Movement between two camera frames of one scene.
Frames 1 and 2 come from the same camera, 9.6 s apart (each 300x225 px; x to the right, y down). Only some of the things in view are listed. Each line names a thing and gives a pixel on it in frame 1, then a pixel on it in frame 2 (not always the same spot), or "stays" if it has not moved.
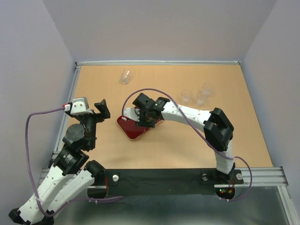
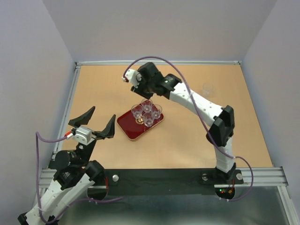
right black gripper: (151, 124) -> (139, 90)
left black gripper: (103, 106) -> (108, 131)
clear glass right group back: (208, 90) stays
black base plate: (168, 182) stays
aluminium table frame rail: (255, 177) stays
